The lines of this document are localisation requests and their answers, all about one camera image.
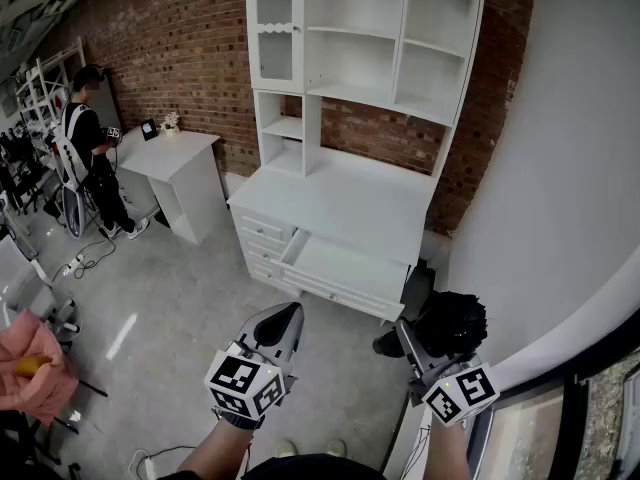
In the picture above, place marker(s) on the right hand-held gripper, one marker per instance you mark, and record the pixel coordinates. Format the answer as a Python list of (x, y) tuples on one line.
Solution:
[(460, 393)]

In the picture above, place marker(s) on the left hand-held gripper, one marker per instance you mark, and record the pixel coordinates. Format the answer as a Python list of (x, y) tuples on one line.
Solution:
[(245, 383)]

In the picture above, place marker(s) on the black cloth bundle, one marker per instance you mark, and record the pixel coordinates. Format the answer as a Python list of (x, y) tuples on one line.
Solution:
[(450, 323)]

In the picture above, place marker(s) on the person's left forearm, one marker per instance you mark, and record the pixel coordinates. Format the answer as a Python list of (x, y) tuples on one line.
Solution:
[(220, 450)]

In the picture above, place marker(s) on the person's right forearm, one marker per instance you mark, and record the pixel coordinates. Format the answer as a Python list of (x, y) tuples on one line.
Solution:
[(447, 450)]

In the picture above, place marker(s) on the white small closed drawer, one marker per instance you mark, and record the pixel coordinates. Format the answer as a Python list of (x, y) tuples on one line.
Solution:
[(262, 228), (260, 252), (260, 272)]

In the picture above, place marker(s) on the person's left shoe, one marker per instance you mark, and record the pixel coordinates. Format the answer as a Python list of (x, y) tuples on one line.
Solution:
[(286, 449)]

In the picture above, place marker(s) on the person's shoe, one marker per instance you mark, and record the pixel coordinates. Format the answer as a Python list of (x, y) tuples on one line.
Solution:
[(286, 449), (337, 448)]

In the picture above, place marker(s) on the person's right shoe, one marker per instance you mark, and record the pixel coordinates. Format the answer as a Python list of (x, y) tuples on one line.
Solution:
[(337, 448)]

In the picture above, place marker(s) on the person's dark shirt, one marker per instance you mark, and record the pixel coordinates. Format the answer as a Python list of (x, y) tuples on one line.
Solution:
[(310, 468)]

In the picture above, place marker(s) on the white power strip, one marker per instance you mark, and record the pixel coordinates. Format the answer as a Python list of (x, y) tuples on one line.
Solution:
[(75, 264), (149, 469)]

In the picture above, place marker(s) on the black stand legs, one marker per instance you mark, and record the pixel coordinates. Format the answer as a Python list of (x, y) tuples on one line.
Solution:
[(90, 389)]

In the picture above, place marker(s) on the small flower pot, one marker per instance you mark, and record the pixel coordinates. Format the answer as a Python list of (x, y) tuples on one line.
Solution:
[(170, 125)]

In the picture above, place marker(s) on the pink cloth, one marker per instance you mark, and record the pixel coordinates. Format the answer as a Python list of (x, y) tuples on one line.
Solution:
[(35, 388)]

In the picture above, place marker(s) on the grey white chair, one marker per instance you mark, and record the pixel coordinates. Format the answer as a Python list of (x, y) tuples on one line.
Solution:
[(30, 288)]

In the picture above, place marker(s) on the white hutch shelf unit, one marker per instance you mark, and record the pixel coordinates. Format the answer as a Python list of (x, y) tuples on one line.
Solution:
[(360, 58)]

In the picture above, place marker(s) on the arched glass cabinet door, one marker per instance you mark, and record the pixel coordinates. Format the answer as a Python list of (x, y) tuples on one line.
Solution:
[(275, 28)]

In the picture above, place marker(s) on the cluster of black chairs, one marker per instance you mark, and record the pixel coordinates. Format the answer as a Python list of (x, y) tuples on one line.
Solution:
[(17, 168)]

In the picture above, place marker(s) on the white metal shelving rack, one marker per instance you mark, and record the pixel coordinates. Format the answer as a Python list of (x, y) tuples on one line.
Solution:
[(45, 83)]

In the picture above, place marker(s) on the black window frame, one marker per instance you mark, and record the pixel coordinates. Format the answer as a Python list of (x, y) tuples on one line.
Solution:
[(575, 408)]

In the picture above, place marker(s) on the black picture frame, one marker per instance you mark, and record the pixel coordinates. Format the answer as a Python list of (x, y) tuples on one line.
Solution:
[(149, 130)]

